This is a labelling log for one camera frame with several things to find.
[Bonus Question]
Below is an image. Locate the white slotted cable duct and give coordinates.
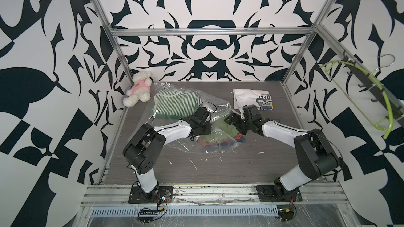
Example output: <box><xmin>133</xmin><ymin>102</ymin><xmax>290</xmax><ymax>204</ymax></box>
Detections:
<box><xmin>91</xmin><ymin>205</ymin><xmax>278</xmax><ymax>218</ymax></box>

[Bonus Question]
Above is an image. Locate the white teddy bear pink shirt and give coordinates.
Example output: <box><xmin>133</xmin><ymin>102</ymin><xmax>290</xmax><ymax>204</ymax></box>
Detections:
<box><xmin>123</xmin><ymin>70</ymin><xmax>153</xmax><ymax>107</ymax></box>

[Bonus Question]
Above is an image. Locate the green printed t-shirt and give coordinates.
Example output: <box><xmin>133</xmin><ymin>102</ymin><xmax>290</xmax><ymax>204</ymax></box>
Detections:
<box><xmin>201</xmin><ymin>119</ymin><xmax>243</xmax><ymax>144</ymax></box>

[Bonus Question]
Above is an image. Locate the aluminium frame rail front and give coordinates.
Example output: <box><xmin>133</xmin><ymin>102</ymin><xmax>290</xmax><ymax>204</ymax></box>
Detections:
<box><xmin>80</xmin><ymin>182</ymin><xmax>349</xmax><ymax>207</ymax></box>

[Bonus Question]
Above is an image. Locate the black connector block left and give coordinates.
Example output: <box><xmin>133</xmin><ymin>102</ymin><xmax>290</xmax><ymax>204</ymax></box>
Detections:
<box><xmin>137</xmin><ymin>208</ymin><xmax>159</xmax><ymax>223</ymax></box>

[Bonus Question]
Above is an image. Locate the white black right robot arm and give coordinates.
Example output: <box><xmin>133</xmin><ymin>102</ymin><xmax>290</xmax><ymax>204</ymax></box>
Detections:
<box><xmin>225</xmin><ymin>113</ymin><xmax>342</xmax><ymax>197</ymax></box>

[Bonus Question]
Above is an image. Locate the green wire clothes hanger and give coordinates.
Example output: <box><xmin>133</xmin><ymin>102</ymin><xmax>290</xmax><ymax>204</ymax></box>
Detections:
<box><xmin>321</xmin><ymin>56</ymin><xmax>401</xmax><ymax>139</ymax></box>

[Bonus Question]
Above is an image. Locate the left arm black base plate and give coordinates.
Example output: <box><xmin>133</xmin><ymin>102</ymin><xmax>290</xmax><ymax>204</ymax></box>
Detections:
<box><xmin>128</xmin><ymin>186</ymin><xmax>174</xmax><ymax>205</ymax></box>

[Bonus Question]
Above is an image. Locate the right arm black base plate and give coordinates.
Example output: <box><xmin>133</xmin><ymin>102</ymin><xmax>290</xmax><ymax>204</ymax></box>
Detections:
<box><xmin>256</xmin><ymin>185</ymin><xmax>303</xmax><ymax>202</ymax></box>

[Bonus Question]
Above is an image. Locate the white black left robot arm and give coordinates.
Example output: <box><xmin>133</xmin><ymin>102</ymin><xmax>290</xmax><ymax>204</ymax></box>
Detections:
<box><xmin>123</xmin><ymin>115</ymin><xmax>211</xmax><ymax>194</ymax></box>

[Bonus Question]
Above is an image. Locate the green white striped garment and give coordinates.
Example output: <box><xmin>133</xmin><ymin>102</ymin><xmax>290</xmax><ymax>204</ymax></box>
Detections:
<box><xmin>151</xmin><ymin>89</ymin><xmax>199</xmax><ymax>119</ymax></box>

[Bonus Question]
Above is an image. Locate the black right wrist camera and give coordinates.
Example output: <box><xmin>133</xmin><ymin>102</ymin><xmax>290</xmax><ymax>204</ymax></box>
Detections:
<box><xmin>243</xmin><ymin>105</ymin><xmax>262</xmax><ymax>123</ymax></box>

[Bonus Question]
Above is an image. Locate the red t-shirt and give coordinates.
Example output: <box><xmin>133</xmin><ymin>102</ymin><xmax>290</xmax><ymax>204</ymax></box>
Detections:
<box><xmin>199</xmin><ymin>134</ymin><xmax>246</xmax><ymax>148</ymax></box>

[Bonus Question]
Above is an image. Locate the black wall hook rack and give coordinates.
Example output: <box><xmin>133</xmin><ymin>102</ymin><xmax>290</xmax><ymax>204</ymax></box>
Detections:
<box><xmin>340</xmin><ymin>50</ymin><xmax>404</xmax><ymax>123</ymax></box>

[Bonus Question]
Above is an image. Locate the aluminium frame back crossbar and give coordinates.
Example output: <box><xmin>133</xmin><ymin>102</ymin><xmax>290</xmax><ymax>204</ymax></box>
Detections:
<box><xmin>110</xmin><ymin>27</ymin><xmax>314</xmax><ymax>37</ymax></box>

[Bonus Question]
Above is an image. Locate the black connector block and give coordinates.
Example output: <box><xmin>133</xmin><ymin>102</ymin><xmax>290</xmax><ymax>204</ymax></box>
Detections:
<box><xmin>137</xmin><ymin>208</ymin><xmax>159</xmax><ymax>223</ymax></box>
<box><xmin>278</xmin><ymin>209</ymin><xmax>296</xmax><ymax>223</ymax></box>

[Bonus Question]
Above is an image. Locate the clear plastic vacuum bag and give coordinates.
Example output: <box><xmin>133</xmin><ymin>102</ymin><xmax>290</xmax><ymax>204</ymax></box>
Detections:
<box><xmin>139</xmin><ymin>83</ymin><xmax>246</xmax><ymax>153</ymax></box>

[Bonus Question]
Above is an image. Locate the white printed tank top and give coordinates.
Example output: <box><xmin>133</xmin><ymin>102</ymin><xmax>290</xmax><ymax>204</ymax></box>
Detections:
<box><xmin>233</xmin><ymin>89</ymin><xmax>274</xmax><ymax>111</ymax></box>

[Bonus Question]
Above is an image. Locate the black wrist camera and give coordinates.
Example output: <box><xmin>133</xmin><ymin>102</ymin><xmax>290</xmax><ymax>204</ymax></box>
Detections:
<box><xmin>193</xmin><ymin>107</ymin><xmax>210</xmax><ymax>124</ymax></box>
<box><xmin>243</xmin><ymin>105</ymin><xmax>262</xmax><ymax>123</ymax></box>

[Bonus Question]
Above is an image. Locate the black connector block right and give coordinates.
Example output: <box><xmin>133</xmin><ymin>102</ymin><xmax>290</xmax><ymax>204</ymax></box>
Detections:
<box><xmin>278</xmin><ymin>209</ymin><xmax>296</xmax><ymax>223</ymax></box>

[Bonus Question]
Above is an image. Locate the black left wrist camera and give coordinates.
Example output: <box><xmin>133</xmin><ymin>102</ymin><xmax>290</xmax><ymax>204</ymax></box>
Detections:
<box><xmin>193</xmin><ymin>107</ymin><xmax>210</xmax><ymax>124</ymax></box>

